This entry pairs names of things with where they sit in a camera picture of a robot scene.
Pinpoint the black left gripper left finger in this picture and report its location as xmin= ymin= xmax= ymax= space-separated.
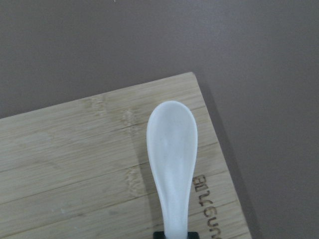
xmin=153 ymin=231 xmax=165 ymax=239

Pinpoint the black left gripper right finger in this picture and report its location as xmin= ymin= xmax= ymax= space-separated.
xmin=187 ymin=232 xmax=199 ymax=239

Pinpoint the white ceramic spoon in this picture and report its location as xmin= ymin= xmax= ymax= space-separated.
xmin=146 ymin=101 xmax=198 ymax=239

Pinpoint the bamboo cutting board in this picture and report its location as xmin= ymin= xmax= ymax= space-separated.
xmin=0 ymin=73 xmax=251 ymax=239

